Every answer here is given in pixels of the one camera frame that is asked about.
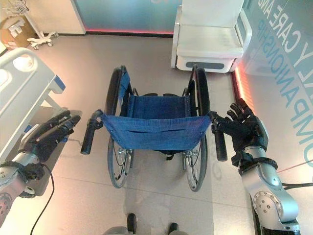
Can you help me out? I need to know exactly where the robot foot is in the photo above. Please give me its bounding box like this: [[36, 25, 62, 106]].
[[126, 213, 137, 234], [169, 222, 181, 235]]

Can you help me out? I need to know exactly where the blue wheelchair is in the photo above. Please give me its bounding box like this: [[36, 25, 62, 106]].
[[80, 64, 227, 193]]

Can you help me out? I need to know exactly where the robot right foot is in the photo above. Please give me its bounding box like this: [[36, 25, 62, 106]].
[[169, 222, 181, 235]]

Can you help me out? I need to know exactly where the white rolling stand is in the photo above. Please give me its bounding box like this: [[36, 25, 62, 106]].
[[2, 0, 59, 50]]

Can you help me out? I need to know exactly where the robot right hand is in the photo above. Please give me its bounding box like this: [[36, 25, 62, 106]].
[[217, 98, 269, 154]]

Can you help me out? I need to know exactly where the white armchair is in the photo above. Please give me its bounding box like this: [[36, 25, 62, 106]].
[[170, 4, 253, 73]]

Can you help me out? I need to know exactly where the robot silver leg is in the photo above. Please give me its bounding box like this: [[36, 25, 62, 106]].
[[102, 226, 132, 235]]

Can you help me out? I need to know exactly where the black cable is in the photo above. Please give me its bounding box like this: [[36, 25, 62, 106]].
[[29, 164, 56, 235]]

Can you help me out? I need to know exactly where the brown cardboard box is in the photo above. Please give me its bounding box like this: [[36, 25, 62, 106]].
[[0, 16, 34, 51]]

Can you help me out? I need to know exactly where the white hospital bed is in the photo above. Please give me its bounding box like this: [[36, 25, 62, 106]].
[[0, 47, 67, 161]]

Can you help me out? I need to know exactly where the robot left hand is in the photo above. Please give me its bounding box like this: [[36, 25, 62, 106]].
[[21, 109, 82, 162]]

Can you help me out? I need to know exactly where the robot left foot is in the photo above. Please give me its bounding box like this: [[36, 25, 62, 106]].
[[126, 213, 137, 234]]

